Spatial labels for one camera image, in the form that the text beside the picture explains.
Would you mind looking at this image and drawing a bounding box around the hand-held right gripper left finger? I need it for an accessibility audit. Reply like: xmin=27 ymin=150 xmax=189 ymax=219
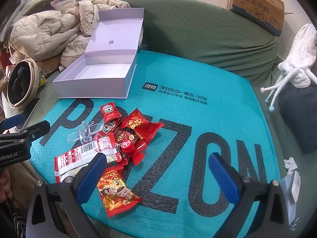
xmin=26 ymin=152 xmax=109 ymax=238

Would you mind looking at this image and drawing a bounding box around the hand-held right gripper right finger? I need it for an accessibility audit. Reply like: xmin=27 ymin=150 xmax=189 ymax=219
xmin=208 ymin=152 xmax=291 ymax=238

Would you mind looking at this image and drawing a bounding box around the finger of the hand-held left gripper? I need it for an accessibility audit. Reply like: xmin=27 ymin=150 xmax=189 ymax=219
xmin=0 ymin=115 xmax=26 ymax=132
xmin=0 ymin=120 xmax=51 ymax=149

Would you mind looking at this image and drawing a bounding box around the red white sachet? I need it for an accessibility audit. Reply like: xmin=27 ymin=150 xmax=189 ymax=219
xmin=54 ymin=139 xmax=122 ymax=184

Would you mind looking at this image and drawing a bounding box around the red cartoon snack packet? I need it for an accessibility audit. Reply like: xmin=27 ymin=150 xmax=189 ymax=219
xmin=96 ymin=164 xmax=143 ymax=219

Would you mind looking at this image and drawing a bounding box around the clear plastic clip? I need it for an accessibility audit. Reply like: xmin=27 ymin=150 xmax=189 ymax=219
xmin=67 ymin=120 xmax=102 ymax=144

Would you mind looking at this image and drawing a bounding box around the dark red chocolate packet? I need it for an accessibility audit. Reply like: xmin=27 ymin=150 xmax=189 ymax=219
xmin=113 ymin=128 xmax=145 ymax=149

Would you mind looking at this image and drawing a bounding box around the red ketchup packet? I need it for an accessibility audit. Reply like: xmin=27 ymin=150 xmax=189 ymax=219
xmin=100 ymin=121 xmax=119 ymax=135
xmin=99 ymin=103 xmax=122 ymax=118

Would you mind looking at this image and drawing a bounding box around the red gold candy packet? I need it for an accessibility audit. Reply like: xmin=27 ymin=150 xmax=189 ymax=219
xmin=120 ymin=108 xmax=165 ymax=143

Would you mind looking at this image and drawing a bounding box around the lavender gift box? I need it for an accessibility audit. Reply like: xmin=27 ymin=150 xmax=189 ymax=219
xmin=52 ymin=7 xmax=145 ymax=100

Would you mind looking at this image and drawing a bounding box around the person's left hand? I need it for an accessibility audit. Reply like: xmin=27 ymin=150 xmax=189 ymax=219
xmin=0 ymin=171 xmax=12 ymax=200

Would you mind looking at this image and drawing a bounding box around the black smartphone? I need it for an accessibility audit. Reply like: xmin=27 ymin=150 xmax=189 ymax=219
xmin=15 ymin=98 xmax=41 ymax=131

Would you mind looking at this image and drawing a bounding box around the glass jar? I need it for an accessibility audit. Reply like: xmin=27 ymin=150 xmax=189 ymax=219
xmin=37 ymin=67 xmax=47 ymax=92

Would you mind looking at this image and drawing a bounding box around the beige cap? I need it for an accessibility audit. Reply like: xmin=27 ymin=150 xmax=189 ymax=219
xmin=7 ymin=58 xmax=41 ymax=109

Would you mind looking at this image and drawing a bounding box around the brown cloth bag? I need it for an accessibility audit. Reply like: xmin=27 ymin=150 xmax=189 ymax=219
xmin=37 ymin=55 xmax=65 ymax=80

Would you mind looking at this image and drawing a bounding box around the crumpled white tissue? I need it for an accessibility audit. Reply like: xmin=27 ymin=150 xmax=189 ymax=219
xmin=284 ymin=157 xmax=299 ymax=176

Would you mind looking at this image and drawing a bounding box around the small white box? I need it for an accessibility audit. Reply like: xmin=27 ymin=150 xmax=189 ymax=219
xmin=281 ymin=171 xmax=301 ymax=205

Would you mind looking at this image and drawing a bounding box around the teal bubble mailer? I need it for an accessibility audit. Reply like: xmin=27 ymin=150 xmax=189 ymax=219
xmin=26 ymin=50 xmax=283 ymax=238

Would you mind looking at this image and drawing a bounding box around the dark grey bag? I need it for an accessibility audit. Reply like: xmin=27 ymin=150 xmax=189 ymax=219
xmin=279 ymin=82 xmax=317 ymax=154

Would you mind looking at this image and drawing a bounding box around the beige puffer jacket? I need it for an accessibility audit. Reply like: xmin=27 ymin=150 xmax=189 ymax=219
xmin=10 ymin=0 xmax=132 ymax=67

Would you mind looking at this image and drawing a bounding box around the white plastic bag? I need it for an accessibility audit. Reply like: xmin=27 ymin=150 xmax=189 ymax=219
xmin=51 ymin=0 xmax=77 ymax=12

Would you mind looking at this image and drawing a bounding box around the green sofa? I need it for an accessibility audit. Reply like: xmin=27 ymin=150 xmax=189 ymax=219
xmin=0 ymin=0 xmax=317 ymax=238

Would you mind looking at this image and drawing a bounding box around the cardboard box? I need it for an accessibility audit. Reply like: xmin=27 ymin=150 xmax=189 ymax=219
xmin=218 ymin=0 xmax=285 ymax=37

